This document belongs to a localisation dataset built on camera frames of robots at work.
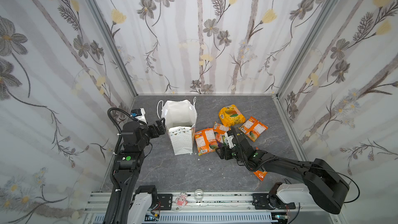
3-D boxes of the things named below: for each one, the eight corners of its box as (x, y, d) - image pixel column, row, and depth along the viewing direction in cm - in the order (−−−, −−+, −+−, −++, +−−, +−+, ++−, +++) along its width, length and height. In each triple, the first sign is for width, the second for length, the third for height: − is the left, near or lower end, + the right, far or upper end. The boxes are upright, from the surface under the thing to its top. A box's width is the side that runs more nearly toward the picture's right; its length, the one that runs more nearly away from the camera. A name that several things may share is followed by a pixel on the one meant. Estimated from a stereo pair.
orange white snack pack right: (253, 142, 97) (254, 140, 95) (237, 129, 103) (238, 127, 101) (267, 129, 103) (268, 127, 101) (252, 117, 109) (253, 115, 107)
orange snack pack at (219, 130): (207, 136, 99) (207, 133, 97) (214, 123, 105) (214, 121, 103) (224, 143, 96) (224, 141, 93) (230, 130, 102) (230, 127, 100)
